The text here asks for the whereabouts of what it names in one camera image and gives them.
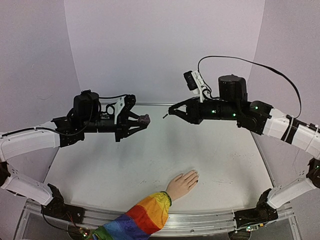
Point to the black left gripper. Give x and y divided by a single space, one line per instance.
124 118

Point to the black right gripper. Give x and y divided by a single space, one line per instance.
192 112

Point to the purple nail polish bottle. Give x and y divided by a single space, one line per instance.
144 119

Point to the rainbow sleeve forearm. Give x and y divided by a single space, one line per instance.
144 219

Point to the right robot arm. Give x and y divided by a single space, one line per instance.
263 119

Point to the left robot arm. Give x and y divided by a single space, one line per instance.
86 116

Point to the mannequin hand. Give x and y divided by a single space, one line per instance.
182 184

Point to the aluminium back edge strip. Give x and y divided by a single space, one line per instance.
154 104

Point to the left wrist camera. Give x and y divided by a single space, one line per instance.
123 106

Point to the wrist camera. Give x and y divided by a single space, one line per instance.
123 106
197 85

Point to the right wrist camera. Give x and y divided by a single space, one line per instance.
197 85

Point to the aluminium front rail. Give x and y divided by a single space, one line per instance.
180 224

